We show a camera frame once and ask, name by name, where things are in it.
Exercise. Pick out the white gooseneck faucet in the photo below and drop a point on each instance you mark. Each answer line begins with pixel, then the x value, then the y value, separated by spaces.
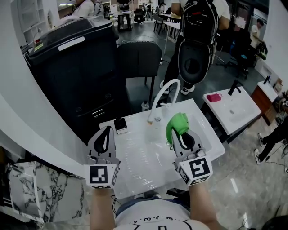
pixel 167 84

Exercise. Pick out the black office chair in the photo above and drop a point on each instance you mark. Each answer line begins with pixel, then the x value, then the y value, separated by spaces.
pixel 240 51

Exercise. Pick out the person's right forearm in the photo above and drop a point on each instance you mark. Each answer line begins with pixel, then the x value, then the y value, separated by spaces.
pixel 202 202

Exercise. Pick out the white sink on black frame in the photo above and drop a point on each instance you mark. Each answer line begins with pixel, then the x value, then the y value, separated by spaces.
pixel 238 112

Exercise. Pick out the large black printer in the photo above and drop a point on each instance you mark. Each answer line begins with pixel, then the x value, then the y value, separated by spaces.
pixel 72 78

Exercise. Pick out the dark dining chair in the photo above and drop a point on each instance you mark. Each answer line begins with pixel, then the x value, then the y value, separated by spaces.
pixel 159 22

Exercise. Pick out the person's white shoe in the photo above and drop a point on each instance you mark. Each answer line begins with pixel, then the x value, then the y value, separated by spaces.
pixel 153 195

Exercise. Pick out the small black faucet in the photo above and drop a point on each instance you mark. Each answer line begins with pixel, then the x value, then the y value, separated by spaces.
pixel 267 80

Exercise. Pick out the dark grey chair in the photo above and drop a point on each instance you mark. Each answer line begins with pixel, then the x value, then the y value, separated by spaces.
pixel 139 58

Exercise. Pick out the marble sink cabinet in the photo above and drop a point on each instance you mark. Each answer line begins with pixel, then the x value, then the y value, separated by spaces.
pixel 45 197

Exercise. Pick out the black backpack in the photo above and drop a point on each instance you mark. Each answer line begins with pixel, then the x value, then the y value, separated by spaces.
pixel 198 33

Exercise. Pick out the person's blue jeans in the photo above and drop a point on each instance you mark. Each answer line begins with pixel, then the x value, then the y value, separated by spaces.
pixel 123 206

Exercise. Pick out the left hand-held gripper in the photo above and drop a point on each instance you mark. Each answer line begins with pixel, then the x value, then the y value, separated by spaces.
pixel 97 175

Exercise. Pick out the person's white shirt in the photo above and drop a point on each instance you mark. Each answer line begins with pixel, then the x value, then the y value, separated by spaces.
pixel 153 215

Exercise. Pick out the clear plastic bottle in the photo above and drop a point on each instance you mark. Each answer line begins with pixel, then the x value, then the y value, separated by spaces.
pixel 145 106

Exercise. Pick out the pink sponge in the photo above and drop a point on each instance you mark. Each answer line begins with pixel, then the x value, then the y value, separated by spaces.
pixel 213 98

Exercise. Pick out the wooden cabinet with sink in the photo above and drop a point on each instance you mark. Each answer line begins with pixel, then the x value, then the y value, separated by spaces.
pixel 263 101

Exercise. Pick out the green cloth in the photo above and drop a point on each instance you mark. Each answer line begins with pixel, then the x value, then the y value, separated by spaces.
pixel 177 123

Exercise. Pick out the person's left forearm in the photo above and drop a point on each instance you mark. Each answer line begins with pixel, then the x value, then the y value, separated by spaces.
pixel 101 209

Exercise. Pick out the white sink on steel frame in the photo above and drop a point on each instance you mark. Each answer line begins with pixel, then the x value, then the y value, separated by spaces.
pixel 139 161

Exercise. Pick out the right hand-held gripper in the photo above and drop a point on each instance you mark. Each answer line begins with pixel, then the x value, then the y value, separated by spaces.
pixel 200 168

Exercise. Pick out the white shelf unit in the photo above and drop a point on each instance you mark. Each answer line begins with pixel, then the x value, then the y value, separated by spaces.
pixel 31 20

